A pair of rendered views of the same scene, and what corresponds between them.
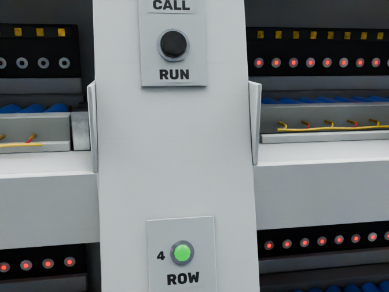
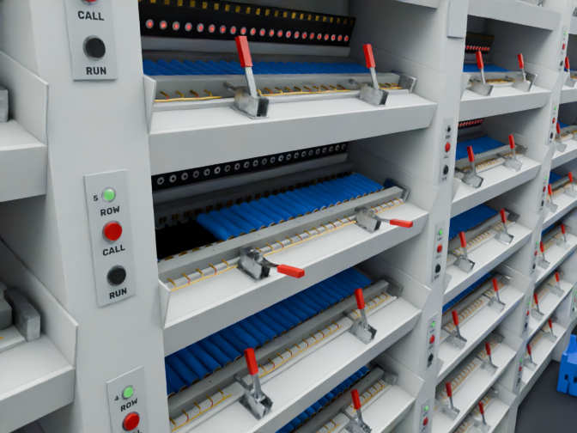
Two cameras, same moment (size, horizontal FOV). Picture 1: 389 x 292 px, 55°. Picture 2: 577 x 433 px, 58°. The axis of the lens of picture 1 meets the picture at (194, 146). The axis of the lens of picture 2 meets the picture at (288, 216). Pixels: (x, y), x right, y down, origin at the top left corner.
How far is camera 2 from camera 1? 0.97 m
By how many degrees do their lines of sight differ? 44
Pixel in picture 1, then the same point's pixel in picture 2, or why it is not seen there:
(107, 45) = (434, 172)
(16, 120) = (393, 194)
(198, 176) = (443, 209)
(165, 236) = (438, 228)
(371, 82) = not seen: hidden behind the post
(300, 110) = not seen: hidden behind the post
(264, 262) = not seen: hidden behind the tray
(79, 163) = (416, 208)
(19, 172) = (416, 216)
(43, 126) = (397, 194)
